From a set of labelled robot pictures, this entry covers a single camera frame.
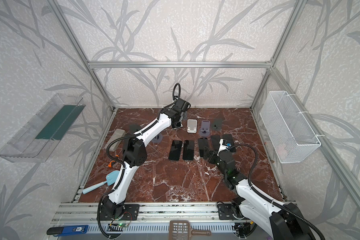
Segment teal-edged phone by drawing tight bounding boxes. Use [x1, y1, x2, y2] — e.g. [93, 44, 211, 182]
[198, 138, 209, 158]

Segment purple-edged phone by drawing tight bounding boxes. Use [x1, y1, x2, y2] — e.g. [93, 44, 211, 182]
[211, 135, 221, 151]

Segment teal phone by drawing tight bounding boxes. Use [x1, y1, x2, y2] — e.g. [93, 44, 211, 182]
[223, 134, 237, 153]

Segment black phone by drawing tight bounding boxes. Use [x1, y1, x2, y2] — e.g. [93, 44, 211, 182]
[183, 140, 195, 161]
[168, 140, 183, 161]

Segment dark grey front stand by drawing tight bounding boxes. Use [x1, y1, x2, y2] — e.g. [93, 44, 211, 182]
[212, 118, 223, 131]

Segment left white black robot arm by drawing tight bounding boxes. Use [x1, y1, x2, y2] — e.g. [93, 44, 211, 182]
[97, 83, 191, 222]

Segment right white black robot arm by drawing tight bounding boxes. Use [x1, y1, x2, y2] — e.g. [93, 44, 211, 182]
[204, 144, 325, 240]

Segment white stand under teal phone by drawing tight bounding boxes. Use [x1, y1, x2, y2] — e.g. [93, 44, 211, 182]
[187, 119, 198, 134]

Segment purple-grey stand back right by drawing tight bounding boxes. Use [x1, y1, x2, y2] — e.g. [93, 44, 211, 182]
[199, 120, 211, 138]

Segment grey stone block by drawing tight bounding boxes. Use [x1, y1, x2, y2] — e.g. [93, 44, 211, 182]
[105, 129, 126, 152]

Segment brown plastic scoop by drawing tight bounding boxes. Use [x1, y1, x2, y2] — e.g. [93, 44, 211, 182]
[169, 220, 212, 240]

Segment light blue plastic trowel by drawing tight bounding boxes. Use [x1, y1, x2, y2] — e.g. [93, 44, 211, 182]
[82, 171, 120, 195]

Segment blue black tool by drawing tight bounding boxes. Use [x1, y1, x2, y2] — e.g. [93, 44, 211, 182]
[46, 225, 89, 237]

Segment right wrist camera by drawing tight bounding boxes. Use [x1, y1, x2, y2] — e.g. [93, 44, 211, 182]
[218, 139, 232, 153]

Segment white wire mesh basket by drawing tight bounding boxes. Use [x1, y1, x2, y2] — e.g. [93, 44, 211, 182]
[260, 91, 321, 164]

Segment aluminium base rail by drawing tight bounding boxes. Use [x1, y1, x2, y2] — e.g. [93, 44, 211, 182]
[51, 202, 252, 239]

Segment clear plastic wall bin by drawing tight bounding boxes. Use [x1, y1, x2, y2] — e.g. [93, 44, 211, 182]
[0, 94, 86, 163]

